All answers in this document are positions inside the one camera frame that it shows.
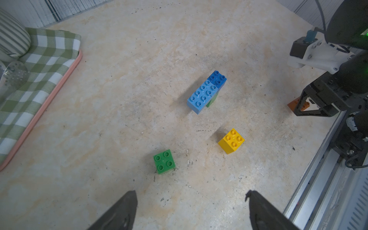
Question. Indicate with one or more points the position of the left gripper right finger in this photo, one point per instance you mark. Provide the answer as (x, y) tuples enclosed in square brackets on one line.
[(264, 216)]

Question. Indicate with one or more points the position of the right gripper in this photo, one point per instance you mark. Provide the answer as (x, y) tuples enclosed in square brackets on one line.
[(333, 93)]

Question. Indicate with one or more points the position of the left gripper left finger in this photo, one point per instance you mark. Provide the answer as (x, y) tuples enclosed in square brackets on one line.
[(120, 216)]

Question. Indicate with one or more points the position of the orange lego brick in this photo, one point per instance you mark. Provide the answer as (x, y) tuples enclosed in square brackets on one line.
[(293, 104)]

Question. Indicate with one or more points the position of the dark blue lego brick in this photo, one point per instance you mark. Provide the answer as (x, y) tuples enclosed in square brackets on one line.
[(217, 79)]

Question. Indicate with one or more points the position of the light blue long lego brick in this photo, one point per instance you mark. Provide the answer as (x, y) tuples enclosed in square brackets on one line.
[(202, 96)]

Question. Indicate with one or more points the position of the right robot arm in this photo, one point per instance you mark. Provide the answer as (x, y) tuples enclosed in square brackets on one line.
[(349, 28)]

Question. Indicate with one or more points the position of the green lego brick loose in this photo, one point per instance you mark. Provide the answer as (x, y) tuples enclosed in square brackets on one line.
[(164, 162)]

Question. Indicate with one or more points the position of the yellow lego brick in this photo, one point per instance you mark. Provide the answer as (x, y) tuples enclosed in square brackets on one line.
[(231, 142)]

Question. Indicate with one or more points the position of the green lego brick base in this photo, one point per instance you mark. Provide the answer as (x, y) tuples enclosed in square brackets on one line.
[(212, 100)]

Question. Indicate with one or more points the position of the metal spoon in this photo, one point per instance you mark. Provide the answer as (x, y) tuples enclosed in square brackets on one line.
[(13, 76)]

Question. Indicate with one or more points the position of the green checkered cloth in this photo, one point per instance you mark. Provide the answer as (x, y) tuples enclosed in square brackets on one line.
[(52, 57)]

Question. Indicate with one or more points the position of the striped ceramic cup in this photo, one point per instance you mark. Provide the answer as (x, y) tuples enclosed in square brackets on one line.
[(15, 39)]

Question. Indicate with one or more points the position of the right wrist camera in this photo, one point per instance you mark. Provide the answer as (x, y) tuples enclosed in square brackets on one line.
[(317, 53)]

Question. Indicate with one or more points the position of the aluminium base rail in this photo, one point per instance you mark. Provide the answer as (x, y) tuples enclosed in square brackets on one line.
[(332, 194)]

